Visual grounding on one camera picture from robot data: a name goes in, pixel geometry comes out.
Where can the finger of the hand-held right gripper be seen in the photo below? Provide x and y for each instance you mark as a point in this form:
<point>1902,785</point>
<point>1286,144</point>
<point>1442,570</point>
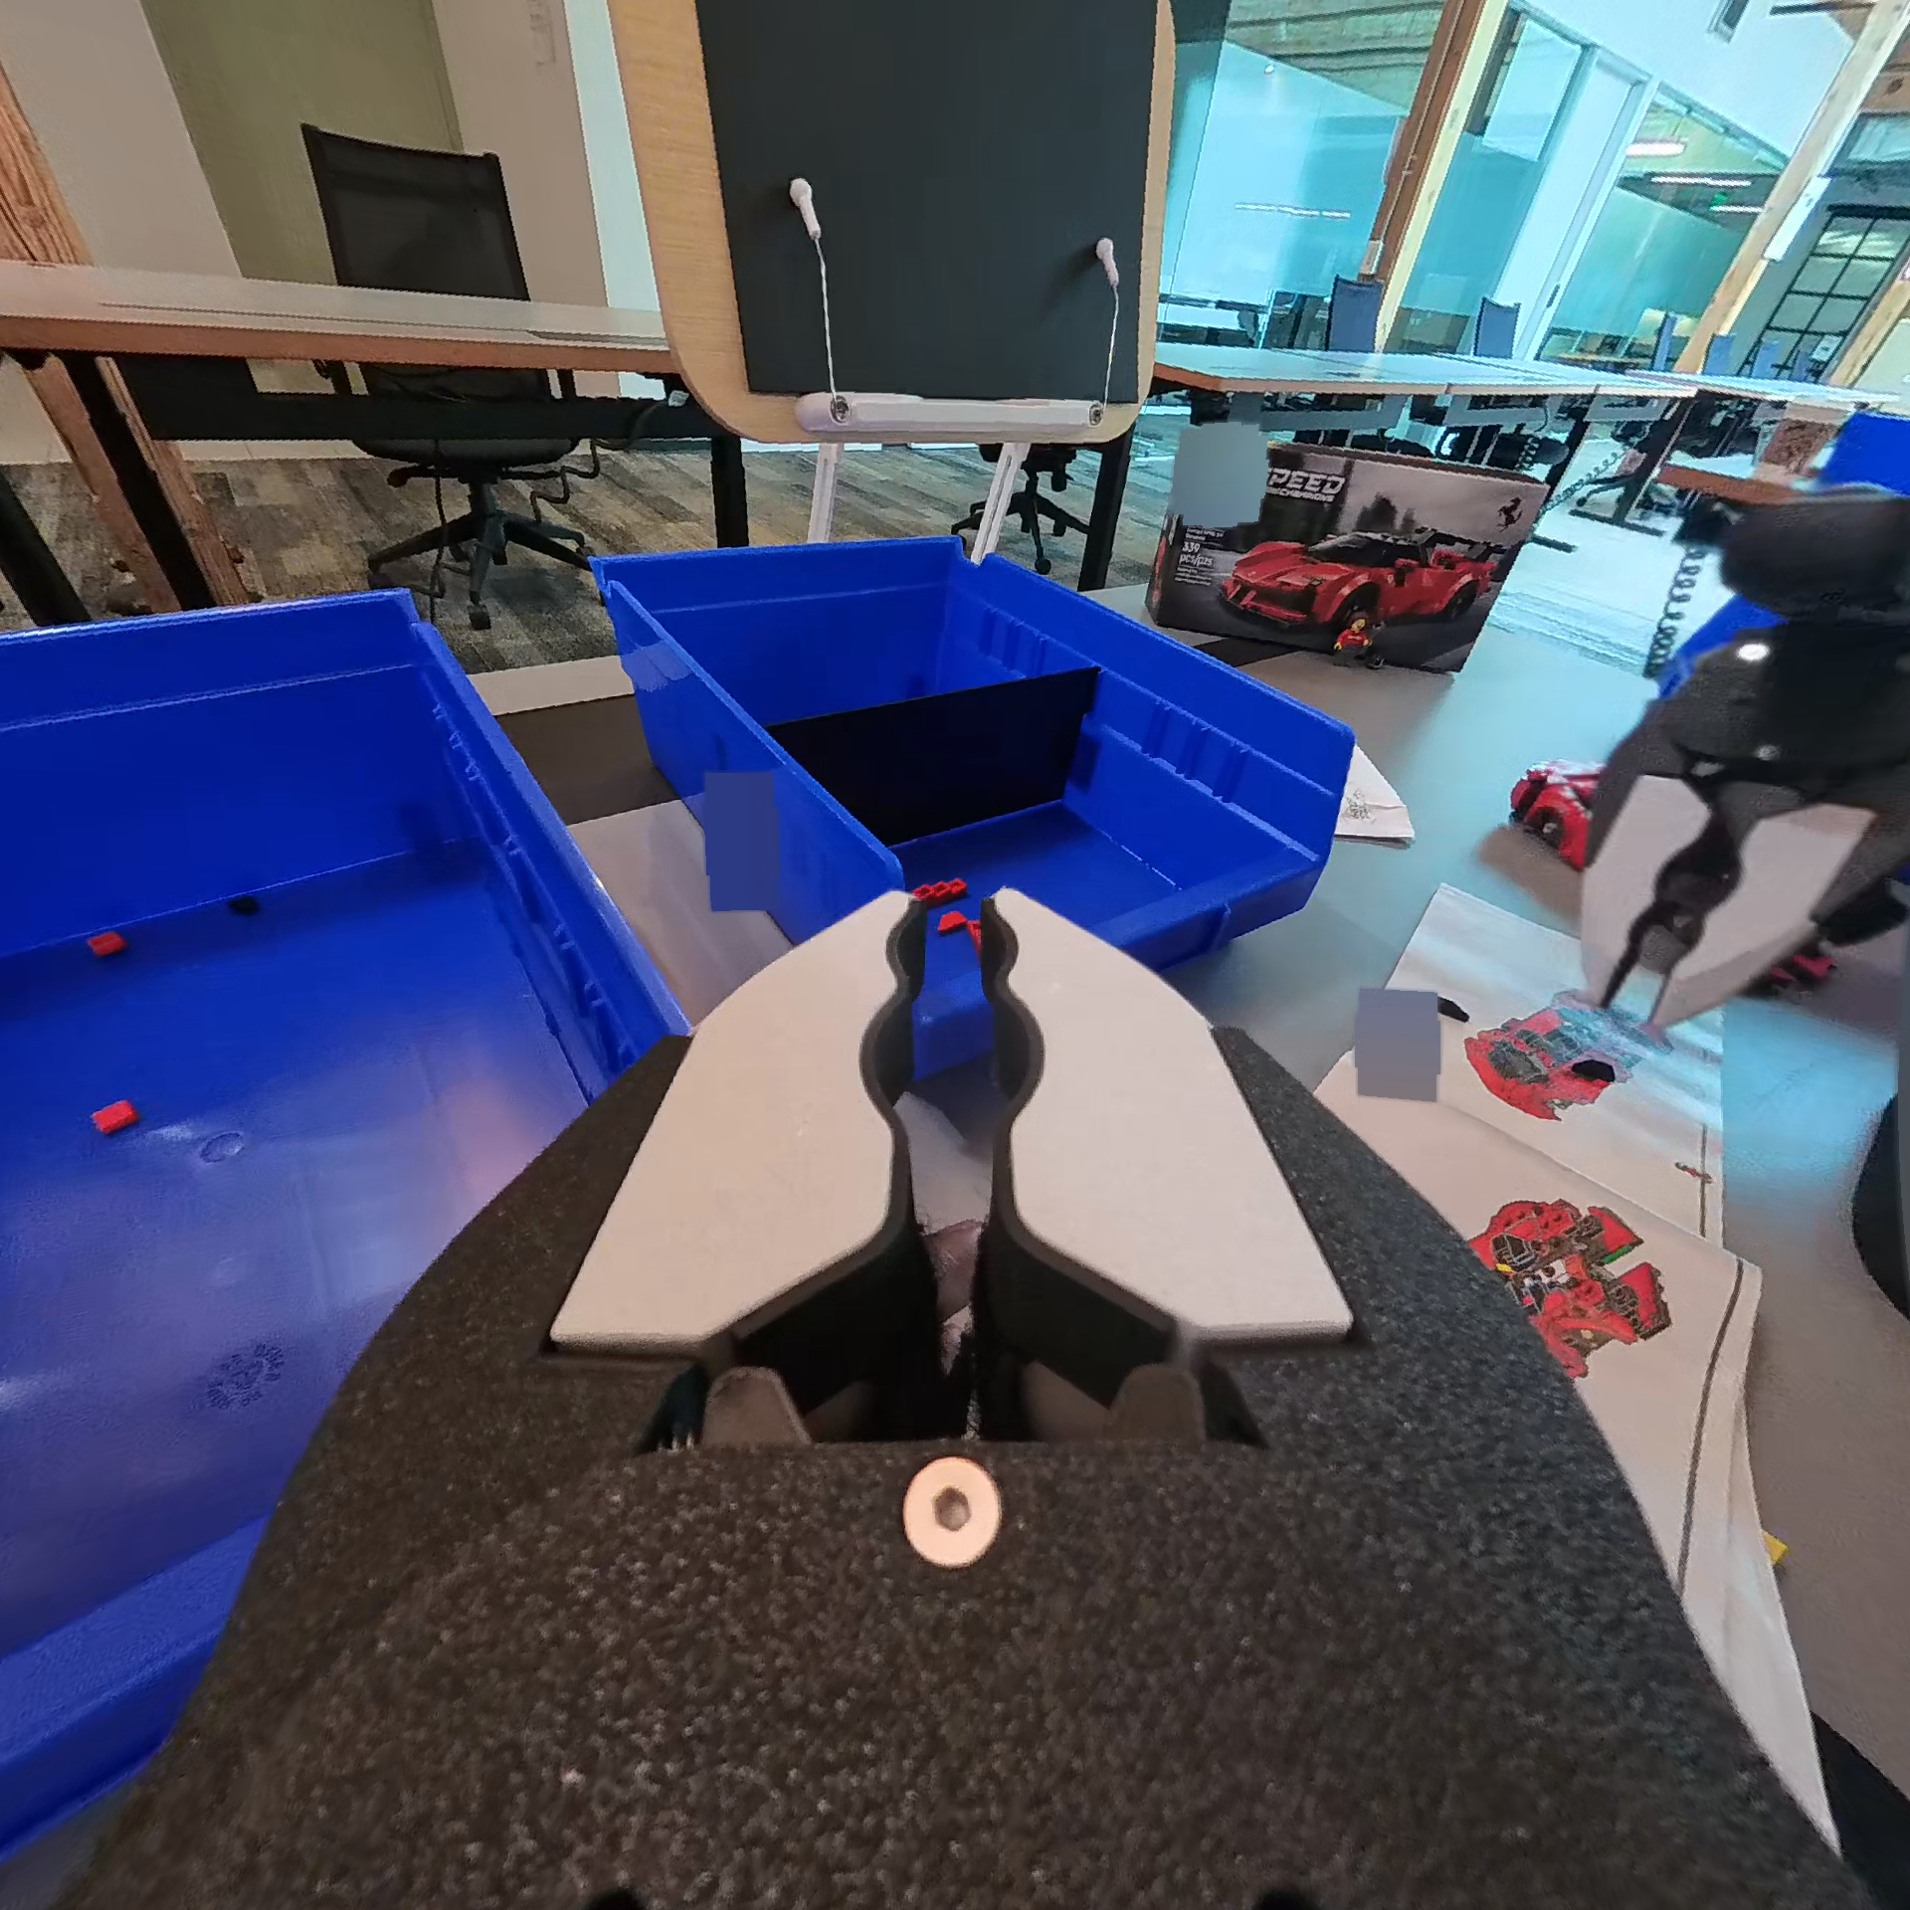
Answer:
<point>1644,865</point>
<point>1785,912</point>

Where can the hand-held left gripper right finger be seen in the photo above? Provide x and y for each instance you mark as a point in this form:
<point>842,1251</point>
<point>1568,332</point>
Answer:
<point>1153,1152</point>

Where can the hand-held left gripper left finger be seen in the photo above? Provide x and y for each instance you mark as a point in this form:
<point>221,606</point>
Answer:
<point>748,1152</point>

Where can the blue plastic bin with divider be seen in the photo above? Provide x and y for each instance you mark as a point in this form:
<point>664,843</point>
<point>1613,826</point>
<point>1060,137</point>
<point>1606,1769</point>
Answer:
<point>1196,775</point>

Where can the red toy brick car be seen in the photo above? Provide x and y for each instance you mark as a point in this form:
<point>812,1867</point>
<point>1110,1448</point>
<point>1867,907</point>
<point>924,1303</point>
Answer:
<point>1557,813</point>

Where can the white folded leaflet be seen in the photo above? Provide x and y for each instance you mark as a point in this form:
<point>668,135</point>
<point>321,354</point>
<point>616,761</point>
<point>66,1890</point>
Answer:
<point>1371,798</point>

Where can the black round object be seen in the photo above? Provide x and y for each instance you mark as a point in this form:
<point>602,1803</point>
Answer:
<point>1882,1210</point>

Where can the black bin divider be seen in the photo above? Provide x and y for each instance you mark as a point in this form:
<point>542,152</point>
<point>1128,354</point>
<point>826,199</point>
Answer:
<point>941,753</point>

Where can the toy car set box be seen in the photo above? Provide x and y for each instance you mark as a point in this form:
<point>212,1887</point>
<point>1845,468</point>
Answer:
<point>1343,536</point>

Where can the large blue plastic bin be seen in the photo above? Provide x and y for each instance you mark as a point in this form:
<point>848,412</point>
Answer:
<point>299,1194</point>

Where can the blue office chair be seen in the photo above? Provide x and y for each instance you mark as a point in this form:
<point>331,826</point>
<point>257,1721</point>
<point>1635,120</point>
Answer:
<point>1497,329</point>
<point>1358,308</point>

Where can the row of background desks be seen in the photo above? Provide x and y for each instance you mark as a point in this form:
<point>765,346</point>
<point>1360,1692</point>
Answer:
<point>1420,373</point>

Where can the toy car instruction booklet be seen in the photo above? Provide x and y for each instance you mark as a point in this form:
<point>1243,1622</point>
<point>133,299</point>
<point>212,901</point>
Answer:
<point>1644,1434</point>

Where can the black office chair base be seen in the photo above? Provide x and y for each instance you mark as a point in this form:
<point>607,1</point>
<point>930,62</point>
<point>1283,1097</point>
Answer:
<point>1036,502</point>

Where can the wooden office desk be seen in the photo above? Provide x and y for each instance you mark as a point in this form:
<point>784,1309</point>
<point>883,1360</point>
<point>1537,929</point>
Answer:
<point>299,321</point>

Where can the wood framed black board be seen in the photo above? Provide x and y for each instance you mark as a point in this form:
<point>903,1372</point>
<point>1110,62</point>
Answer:
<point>927,197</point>

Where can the black mesh office chair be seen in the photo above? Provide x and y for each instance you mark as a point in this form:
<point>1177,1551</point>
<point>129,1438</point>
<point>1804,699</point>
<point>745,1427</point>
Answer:
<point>417,225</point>

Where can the rough wooden post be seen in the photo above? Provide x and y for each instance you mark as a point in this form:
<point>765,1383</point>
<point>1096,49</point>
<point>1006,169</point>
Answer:
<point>90,403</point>

